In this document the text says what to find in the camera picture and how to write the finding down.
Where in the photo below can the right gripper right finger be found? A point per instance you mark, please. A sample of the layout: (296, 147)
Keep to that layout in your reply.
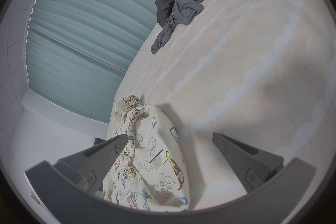
(236, 157)

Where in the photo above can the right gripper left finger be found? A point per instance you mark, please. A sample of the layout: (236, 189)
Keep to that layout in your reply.
(105, 157)

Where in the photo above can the white printed pyjama top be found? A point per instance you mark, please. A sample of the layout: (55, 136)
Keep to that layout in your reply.
(152, 144)

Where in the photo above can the bed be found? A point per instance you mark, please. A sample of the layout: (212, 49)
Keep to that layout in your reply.
(249, 73)

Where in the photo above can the black low cabinet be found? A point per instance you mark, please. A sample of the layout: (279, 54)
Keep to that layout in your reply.
(97, 141)

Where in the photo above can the dark grey garment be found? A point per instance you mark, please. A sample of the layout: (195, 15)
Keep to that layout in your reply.
(186, 10)

